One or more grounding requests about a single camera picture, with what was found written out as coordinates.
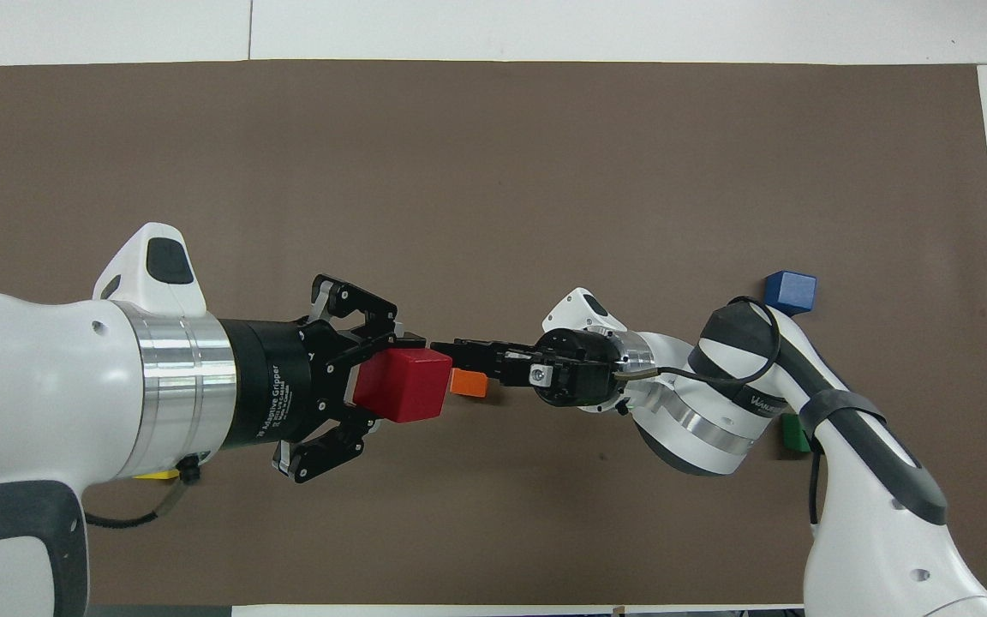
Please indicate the orange wooden block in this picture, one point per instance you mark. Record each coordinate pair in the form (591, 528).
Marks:
(468, 383)

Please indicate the brown paper mat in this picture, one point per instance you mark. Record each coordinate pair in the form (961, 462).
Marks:
(493, 171)

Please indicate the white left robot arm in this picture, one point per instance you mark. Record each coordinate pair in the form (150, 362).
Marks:
(39, 394)

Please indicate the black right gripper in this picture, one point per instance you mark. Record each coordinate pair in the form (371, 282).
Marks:
(575, 373)

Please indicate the red wooden block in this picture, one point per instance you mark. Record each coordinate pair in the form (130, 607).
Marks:
(403, 386)

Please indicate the blue wooden block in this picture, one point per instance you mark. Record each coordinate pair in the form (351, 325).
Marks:
(792, 293)

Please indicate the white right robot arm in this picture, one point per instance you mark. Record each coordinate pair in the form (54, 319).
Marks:
(853, 506)

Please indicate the yellow wooden block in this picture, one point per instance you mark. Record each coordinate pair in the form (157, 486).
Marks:
(155, 474)

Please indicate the green wooden block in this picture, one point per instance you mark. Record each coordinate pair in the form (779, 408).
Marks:
(793, 435)

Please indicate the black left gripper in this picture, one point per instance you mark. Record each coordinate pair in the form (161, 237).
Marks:
(275, 386)

